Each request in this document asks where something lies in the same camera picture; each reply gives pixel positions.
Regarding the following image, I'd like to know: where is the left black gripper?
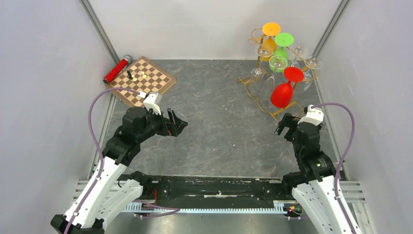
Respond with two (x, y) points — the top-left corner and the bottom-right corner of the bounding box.
(136, 106), (188, 142)

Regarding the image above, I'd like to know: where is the clear green-rimmed wine glass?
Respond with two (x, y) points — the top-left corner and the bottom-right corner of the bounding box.
(258, 56), (288, 102)

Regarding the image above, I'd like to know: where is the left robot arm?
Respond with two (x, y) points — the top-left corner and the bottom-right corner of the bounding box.
(51, 107), (188, 234)

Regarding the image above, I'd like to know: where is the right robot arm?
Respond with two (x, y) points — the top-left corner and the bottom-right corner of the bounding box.
(275, 104), (362, 234)

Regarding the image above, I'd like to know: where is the red wine glass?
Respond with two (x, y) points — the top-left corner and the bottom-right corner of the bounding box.
(270, 67), (304, 108)

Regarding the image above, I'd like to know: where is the clear back wine glass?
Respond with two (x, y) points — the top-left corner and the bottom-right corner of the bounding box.
(289, 43), (309, 69)

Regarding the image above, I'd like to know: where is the orange wine glass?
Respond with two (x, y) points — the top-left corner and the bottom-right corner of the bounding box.
(260, 22), (281, 61)

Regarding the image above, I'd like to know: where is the green wine glass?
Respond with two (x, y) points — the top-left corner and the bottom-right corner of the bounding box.
(270, 33), (294, 73)

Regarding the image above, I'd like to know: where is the wooden chessboard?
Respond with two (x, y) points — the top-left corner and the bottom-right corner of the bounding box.
(105, 56), (177, 95)

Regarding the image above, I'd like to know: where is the red glitter tube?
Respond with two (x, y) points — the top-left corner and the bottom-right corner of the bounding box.
(102, 55), (132, 84)

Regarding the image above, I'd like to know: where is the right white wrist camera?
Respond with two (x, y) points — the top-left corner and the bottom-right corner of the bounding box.
(298, 105), (324, 126)

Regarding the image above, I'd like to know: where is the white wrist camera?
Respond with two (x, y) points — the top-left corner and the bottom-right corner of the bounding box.
(298, 105), (324, 126)
(143, 92), (162, 115)

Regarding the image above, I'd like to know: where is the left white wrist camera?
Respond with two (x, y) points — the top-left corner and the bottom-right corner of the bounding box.
(143, 92), (162, 115)

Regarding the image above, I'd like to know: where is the gold wire glass rack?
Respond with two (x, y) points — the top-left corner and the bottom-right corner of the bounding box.
(239, 22), (314, 119)

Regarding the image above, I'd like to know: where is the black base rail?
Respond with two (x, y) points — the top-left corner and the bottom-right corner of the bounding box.
(134, 175), (297, 214)

